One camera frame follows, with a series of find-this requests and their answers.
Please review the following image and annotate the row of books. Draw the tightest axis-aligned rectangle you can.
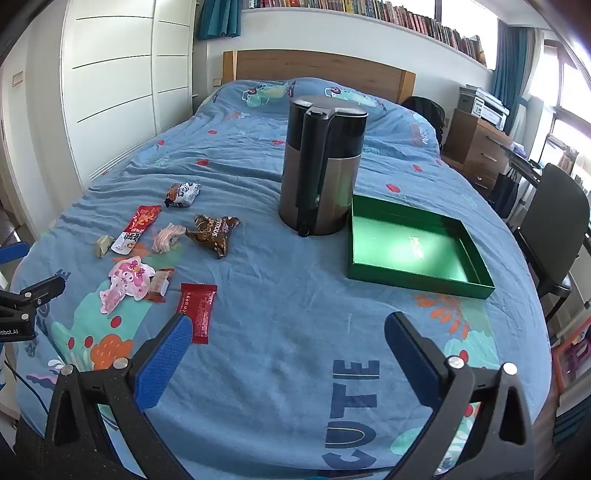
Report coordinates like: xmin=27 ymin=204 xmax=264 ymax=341
xmin=242 ymin=0 xmax=488 ymax=65

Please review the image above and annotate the short teal curtain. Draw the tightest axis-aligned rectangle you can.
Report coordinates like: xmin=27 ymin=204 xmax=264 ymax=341
xmin=196 ymin=0 xmax=243 ymax=41

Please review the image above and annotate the dark red packet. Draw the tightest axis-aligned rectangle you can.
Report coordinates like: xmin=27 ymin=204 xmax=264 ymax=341
xmin=178 ymin=282 xmax=218 ymax=345

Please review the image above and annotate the black backpack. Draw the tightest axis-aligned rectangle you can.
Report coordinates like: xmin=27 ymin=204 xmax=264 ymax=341
xmin=402 ymin=96 xmax=446 ymax=148

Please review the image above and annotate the wooden headboard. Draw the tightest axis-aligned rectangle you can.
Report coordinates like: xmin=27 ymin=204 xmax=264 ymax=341
xmin=222 ymin=50 xmax=416 ymax=104

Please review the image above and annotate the white printer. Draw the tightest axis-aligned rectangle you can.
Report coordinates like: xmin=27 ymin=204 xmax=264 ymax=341
xmin=459 ymin=84 xmax=511 ymax=132

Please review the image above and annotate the small brown candy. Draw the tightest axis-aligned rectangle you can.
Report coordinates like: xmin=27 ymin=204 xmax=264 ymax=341
xmin=148 ymin=268 xmax=176 ymax=304

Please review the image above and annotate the silver and brown snack packet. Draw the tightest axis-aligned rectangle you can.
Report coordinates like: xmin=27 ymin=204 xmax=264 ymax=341
xmin=164 ymin=182 xmax=202 ymax=208

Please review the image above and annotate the long red snack packet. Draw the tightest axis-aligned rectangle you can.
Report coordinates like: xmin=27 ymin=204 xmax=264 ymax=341
xmin=111 ymin=204 xmax=163 ymax=256

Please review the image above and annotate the black and grey electric kettle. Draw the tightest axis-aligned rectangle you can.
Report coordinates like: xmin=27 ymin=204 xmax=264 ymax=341
xmin=278 ymin=95 xmax=369 ymax=237

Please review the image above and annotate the wooden drawer cabinet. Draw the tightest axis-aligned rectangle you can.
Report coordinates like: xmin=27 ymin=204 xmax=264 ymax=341
xmin=443 ymin=108 xmax=513 ymax=195

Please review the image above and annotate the black office chair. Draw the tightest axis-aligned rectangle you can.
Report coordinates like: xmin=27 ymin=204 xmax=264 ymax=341
xmin=512 ymin=162 xmax=591 ymax=319

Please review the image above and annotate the pink striped candy wrapper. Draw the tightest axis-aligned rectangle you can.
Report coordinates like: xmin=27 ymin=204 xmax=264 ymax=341
xmin=151 ymin=223 xmax=187 ymax=254

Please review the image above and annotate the pink cartoon snack packet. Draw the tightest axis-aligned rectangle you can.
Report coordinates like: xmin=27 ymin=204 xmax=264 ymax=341
xmin=99 ymin=258 xmax=158 ymax=315

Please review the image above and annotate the pink plastic object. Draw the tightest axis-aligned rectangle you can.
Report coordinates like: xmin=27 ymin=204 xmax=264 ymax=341
xmin=551 ymin=332 xmax=591 ymax=393

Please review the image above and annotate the window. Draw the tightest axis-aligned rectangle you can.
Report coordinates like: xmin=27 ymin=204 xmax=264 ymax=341
xmin=531 ymin=41 xmax=591 ymax=176

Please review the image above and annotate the green cardboard box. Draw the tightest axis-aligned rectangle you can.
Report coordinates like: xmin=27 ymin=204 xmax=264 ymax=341
xmin=346 ymin=194 xmax=496 ymax=300

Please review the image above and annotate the long teal curtain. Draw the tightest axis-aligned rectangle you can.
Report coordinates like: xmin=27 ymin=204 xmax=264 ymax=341
xmin=489 ymin=18 xmax=532 ymax=139

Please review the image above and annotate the white wardrobe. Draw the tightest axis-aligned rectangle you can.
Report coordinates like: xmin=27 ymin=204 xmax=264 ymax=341
xmin=60 ymin=0 xmax=208 ymax=185

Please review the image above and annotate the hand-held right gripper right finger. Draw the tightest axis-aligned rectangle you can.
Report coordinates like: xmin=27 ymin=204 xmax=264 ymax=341
xmin=384 ymin=311 xmax=539 ymax=480

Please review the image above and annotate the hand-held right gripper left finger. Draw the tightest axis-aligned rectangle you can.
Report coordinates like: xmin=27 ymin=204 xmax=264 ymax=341
xmin=44 ymin=314 xmax=195 ymax=480

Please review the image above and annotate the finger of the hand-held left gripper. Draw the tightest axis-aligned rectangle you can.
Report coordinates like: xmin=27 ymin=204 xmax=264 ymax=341
xmin=0 ymin=274 xmax=65 ymax=311
xmin=0 ymin=242 xmax=29 ymax=266

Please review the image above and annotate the printed blue blanket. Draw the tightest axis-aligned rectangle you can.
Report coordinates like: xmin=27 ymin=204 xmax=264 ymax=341
xmin=9 ymin=76 xmax=561 ymax=480

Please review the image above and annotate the brown chocolate packet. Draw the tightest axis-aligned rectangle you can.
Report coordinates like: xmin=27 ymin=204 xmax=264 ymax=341
xmin=185 ymin=213 xmax=242 ymax=259

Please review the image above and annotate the glass desk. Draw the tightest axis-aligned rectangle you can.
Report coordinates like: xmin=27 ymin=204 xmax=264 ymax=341
xmin=508 ymin=143 xmax=550 ymax=185

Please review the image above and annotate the black hanging bag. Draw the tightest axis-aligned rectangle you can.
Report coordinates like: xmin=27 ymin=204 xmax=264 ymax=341
xmin=489 ymin=168 xmax=522 ymax=220

